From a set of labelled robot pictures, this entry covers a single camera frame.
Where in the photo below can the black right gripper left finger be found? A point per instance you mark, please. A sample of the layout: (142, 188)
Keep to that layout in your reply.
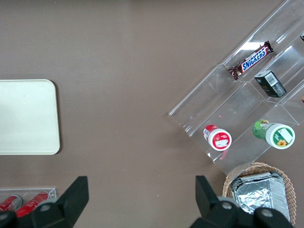
(66, 206)

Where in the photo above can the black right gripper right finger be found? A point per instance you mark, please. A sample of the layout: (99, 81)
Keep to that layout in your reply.
(209, 206)

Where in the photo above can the light wicker basket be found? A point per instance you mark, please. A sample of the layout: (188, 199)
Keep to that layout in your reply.
(288, 183)

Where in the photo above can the cream rectangular tray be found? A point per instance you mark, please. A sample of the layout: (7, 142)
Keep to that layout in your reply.
(27, 116)

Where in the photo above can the clear acrylic bottle rack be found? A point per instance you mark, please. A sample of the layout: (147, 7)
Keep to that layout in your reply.
(51, 193)

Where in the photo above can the aluminium foil container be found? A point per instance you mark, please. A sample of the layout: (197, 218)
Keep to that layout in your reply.
(259, 194)

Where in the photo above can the red snack cup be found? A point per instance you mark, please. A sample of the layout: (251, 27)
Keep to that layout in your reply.
(217, 139)

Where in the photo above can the green snack cup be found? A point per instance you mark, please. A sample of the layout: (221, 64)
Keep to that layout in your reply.
(278, 135)

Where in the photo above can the clear acrylic stepped shelf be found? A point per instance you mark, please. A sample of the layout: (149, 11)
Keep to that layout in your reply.
(237, 111)

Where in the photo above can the small black box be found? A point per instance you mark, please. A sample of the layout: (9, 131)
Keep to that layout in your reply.
(270, 83)

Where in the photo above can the Snickers chocolate bar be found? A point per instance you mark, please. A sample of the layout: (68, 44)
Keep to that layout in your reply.
(251, 60)

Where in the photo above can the dark small packet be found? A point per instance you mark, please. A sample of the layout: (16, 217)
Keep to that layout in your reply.
(302, 36)

